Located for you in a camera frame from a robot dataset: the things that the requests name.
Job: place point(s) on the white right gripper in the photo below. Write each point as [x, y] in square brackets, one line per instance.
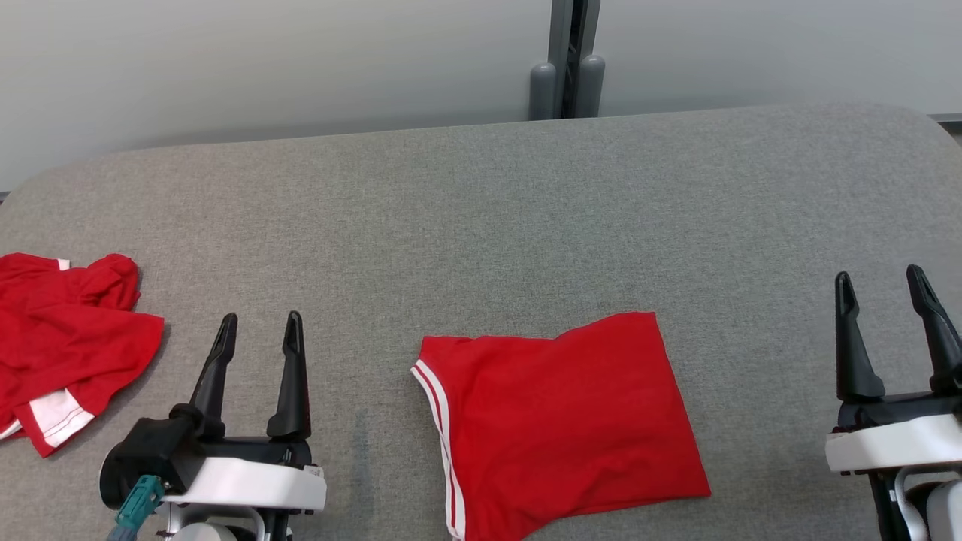
[894, 443]

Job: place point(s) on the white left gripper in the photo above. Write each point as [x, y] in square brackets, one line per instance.
[248, 481]

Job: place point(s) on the grey metal post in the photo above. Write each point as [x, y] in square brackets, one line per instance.
[567, 75]

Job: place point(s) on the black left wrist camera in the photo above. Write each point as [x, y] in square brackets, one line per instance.
[146, 451]

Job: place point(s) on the red shorts white trim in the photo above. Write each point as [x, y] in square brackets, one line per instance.
[68, 338]

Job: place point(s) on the red Bulls 23 jersey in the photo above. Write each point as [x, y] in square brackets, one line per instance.
[571, 428]

